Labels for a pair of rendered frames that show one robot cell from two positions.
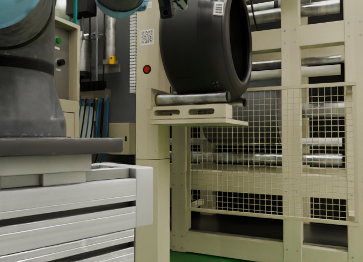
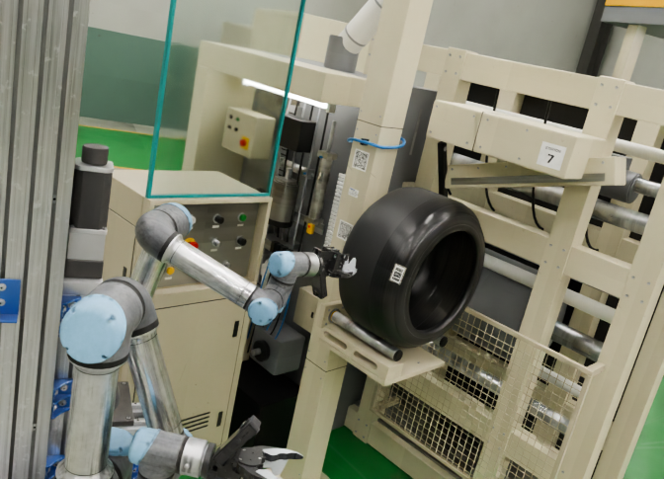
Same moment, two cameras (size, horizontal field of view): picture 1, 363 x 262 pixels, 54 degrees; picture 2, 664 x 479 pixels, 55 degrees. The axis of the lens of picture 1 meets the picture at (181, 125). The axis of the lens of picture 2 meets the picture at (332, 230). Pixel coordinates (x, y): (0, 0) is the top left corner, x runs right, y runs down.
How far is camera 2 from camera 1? 1.44 m
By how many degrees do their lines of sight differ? 26
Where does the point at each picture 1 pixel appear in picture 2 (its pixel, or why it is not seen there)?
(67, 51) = (254, 224)
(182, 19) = (360, 266)
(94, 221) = not seen: outside the picture
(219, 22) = (394, 288)
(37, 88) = not seen: outside the picture
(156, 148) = (326, 359)
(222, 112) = (383, 373)
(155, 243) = (304, 451)
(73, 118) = not seen: hidden behind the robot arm
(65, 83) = (245, 259)
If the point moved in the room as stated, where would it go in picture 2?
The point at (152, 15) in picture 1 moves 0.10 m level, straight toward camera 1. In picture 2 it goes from (355, 208) to (348, 213)
